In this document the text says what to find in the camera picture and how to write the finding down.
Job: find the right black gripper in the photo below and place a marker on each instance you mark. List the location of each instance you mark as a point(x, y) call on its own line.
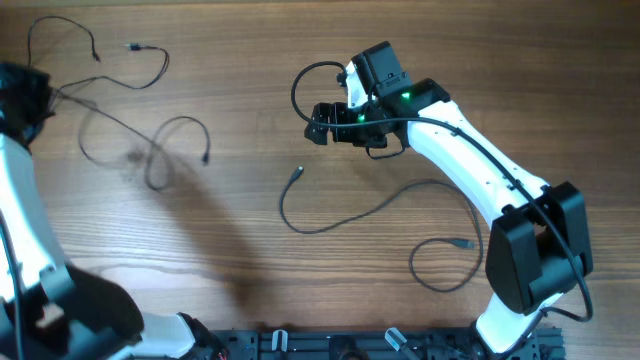
point(338, 110)

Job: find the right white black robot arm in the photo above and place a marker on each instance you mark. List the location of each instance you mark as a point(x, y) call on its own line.
point(539, 245)

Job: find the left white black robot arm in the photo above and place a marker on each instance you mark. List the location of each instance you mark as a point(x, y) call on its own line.
point(51, 309)

